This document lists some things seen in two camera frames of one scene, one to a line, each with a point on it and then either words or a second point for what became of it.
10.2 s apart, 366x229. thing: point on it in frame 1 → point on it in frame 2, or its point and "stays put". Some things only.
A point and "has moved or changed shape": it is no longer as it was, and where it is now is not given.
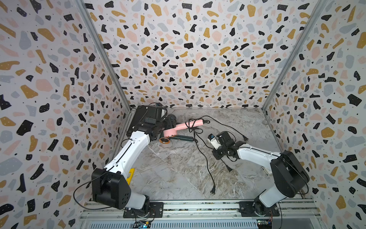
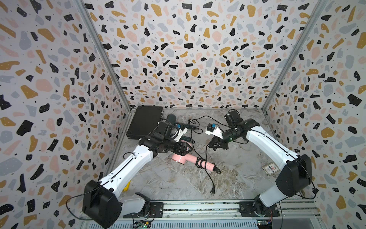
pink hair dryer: [173, 131] has moved or changed shape
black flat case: [146, 118] stays put
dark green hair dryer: [173, 120] stays put
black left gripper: [167, 119] → [184, 145]
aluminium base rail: [295, 214] stays put
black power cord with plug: [229, 169] → [201, 162]
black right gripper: [214, 154] → [218, 141]
